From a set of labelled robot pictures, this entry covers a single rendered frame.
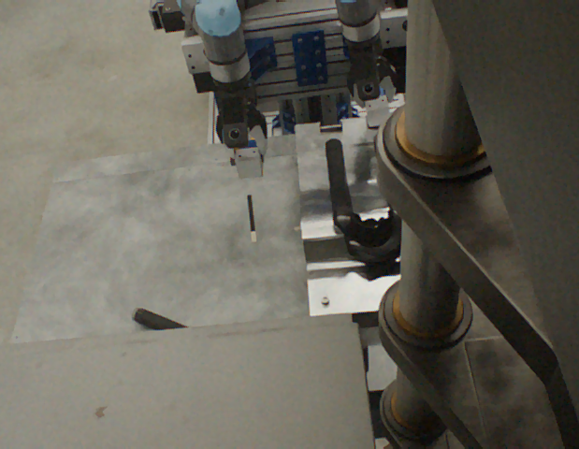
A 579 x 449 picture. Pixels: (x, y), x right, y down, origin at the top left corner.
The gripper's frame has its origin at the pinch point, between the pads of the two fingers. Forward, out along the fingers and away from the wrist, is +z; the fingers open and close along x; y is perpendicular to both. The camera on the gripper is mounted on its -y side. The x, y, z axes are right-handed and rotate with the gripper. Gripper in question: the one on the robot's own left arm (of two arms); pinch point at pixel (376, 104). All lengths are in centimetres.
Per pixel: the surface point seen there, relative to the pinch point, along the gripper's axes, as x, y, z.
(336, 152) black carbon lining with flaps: 10.7, -8.3, 3.7
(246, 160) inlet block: 28.3, -13.8, -7.3
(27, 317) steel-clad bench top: 79, -38, -2
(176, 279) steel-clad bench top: 48, -33, 3
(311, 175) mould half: 16.6, -14.3, 1.8
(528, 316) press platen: -7, -82, -71
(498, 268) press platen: -6, -78, -71
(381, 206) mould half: 2.8, -28.6, -3.2
